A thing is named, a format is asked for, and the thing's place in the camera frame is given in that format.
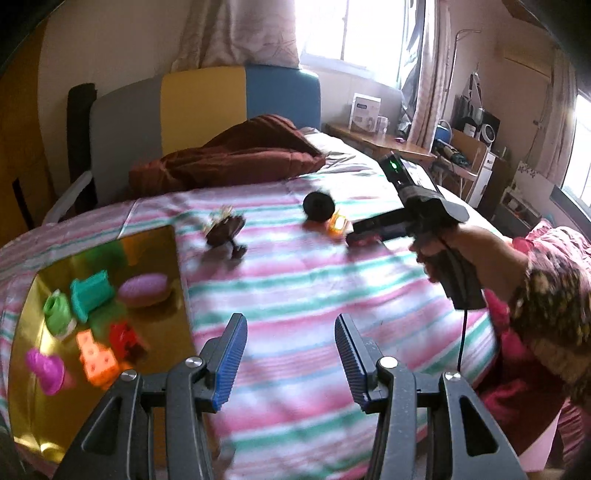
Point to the purple oval toy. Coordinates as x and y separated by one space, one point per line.
143 288

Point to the teal plastic toy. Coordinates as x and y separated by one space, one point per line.
90 293

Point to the grey bed rail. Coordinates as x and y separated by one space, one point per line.
69 196

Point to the yellow wooden wardrobe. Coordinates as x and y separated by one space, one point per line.
23 152

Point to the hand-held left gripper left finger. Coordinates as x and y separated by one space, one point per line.
228 364

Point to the beige patterned curtain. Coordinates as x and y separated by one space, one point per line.
240 32

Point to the gold tray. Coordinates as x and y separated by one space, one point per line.
27 415

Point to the pink floral curtain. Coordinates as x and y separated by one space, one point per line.
429 69

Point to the dark brown toy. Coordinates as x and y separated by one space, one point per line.
224 228

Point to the brown quilt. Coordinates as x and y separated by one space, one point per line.
231 157

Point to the bright window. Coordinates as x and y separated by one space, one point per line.
351 32

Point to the person's right hand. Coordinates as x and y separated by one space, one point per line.
494 258

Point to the black round toy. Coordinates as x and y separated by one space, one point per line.
318 205

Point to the green plastic toy cup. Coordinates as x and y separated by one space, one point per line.
57 314

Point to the orange translucent toy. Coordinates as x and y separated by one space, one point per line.
337 224

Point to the wooden desk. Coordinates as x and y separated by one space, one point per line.
383 145

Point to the magenta plastic toy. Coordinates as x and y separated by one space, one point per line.
46 369

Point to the orange dotted toy block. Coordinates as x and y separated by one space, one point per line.
97 362

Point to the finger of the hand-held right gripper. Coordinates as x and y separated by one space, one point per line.
378 225

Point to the blue container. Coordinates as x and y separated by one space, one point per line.
443 131

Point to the white box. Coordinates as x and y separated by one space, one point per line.
364 113

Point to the small white jar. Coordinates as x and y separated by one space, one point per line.
382 124

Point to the side window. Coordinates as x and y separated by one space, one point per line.
579 143

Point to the small desk fan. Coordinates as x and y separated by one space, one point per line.
489 131

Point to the multicolour padded headboard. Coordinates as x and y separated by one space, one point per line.
207 106

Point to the red plastic toy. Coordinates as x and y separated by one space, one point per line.
123 341

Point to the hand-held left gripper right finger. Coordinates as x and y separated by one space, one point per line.
353 364

